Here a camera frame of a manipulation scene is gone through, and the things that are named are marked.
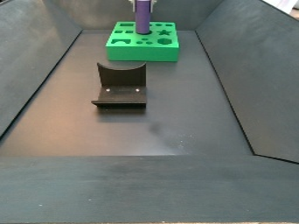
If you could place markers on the purple cylinder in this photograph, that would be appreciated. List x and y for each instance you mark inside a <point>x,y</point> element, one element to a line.
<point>141,16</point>

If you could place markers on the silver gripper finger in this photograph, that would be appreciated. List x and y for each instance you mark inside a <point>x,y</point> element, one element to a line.
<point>152,5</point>
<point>133,5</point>

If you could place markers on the green shape sorter board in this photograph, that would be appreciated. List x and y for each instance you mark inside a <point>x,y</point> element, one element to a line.
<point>156,46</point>

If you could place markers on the black curved holder bracket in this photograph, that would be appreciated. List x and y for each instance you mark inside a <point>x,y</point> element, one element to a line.
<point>121,86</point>

